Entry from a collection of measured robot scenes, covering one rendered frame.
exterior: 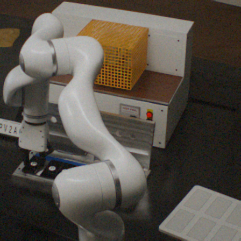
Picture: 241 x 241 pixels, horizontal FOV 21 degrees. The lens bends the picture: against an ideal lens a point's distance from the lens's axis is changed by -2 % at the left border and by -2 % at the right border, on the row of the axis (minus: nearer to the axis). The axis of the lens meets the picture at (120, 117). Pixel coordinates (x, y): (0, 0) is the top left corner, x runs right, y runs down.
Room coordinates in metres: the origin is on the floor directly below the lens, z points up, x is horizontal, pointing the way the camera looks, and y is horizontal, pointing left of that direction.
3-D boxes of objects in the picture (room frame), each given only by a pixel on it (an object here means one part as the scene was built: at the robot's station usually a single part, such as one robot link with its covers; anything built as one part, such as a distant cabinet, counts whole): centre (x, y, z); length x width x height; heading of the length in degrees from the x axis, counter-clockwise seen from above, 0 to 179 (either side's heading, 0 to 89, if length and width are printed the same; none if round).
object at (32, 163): (1.87, 0.30, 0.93); 0.10 x 0.05 x 0.01; 162
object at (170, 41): (2.27, -0.06, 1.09); 0.75 x 0.40 x 0.38; 72
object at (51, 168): (1.85, 0.23, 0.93); 0.10 x 0.05 x 0.01; 161
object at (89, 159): (1.84, 0.13, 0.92); 0.44 x 0.21 x 0.04; 72
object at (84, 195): (1.28, 0.07, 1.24); 0.19 x 0.12 x 0.24; 111
